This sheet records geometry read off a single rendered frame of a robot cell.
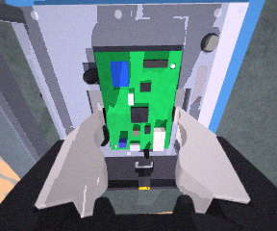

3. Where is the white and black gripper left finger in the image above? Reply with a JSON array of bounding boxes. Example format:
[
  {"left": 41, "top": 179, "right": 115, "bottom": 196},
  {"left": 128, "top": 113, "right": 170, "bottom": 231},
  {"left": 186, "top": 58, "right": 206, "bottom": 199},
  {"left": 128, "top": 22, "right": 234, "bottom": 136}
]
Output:
[{"left": 0, "top": 107, "right": 108, "bottom": 231}]

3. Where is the green circuit board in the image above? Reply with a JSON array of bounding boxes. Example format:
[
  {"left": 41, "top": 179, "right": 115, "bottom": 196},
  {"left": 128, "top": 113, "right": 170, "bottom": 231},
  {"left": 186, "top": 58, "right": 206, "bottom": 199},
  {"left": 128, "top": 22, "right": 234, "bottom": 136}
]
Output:
[{"left": 94, "top": 51, "right": 182, "bottom": 151}]

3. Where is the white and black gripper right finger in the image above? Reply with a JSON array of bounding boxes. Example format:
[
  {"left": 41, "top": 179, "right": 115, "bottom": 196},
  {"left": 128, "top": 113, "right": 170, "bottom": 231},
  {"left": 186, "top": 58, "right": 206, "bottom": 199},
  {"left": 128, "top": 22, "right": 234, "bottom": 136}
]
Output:
[{"left": 172, "top": 106, "right": 277, "bottom": 231}]

